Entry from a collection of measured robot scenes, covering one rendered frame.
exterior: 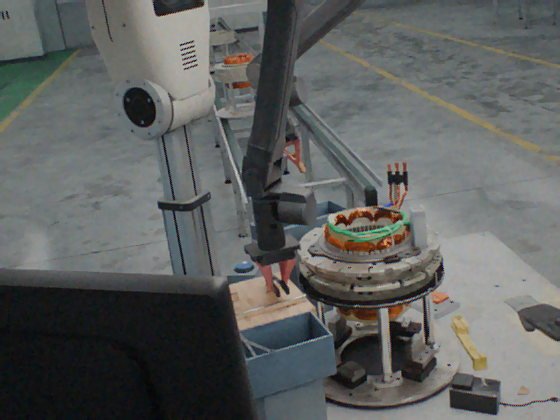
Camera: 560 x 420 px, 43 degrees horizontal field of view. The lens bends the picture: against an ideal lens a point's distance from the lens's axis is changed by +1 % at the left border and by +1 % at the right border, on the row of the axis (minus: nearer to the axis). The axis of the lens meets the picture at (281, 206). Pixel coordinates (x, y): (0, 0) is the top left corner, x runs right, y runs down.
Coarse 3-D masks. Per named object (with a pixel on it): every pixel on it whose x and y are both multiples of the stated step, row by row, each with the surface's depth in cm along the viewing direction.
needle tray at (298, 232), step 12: (324, 204) 195; (336, 204) 192; (324, 216) 195; (252, 228) 185; (288, 228) 179; (300, 228) 181; (312, 228) 183; (300, 240) 182; (300, 288) 188; (324, 312) 194
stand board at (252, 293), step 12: (276, 276) 154; (240, 288) 150; (252, 288) 150; (264, 288) 149; (240, 300) 145; (252, 300) 144; (264, 300) 144; (276, 300) 143; (240, 312) 140; (276, 312) 138; (288, 312) 138; (300, 312) 137; (240, 324) 136; (252, 324) 135
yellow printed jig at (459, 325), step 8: (456, 320) 177; (464, 320) 177; (456, 328) 175; (464, 328) 175; (464, 336) 173; (464, 344) 169; (472, 344) 169; (472, 352) 166; (472, 360) 165; (480, 360) 161; (480, 368) 161
